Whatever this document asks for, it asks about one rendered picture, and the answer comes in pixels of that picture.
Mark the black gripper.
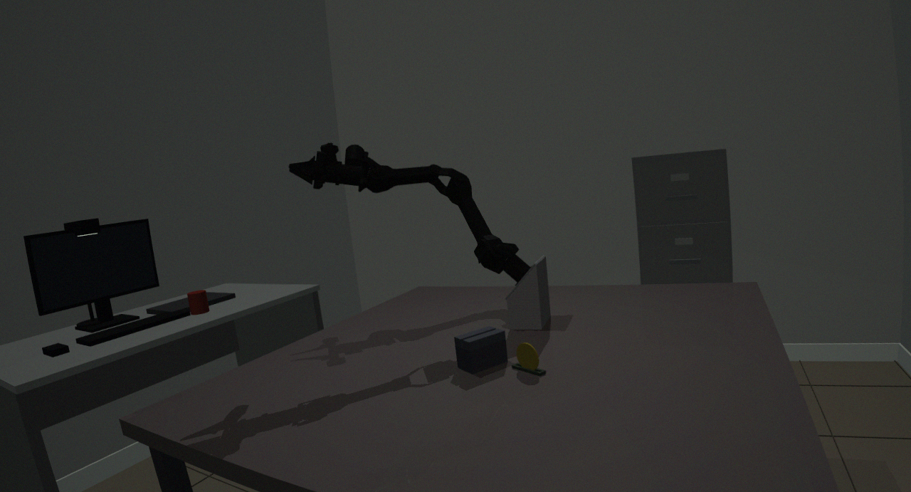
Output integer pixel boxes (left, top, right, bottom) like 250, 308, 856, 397
289, 151, 345, 189

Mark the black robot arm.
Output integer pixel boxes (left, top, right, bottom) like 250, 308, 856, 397
342, 145, 532, 286

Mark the gold coin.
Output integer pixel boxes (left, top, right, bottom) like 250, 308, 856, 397
516, 343, 539, 370

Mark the dark green rectangular frame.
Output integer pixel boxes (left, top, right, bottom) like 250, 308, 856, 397
512, 362, 546, 377

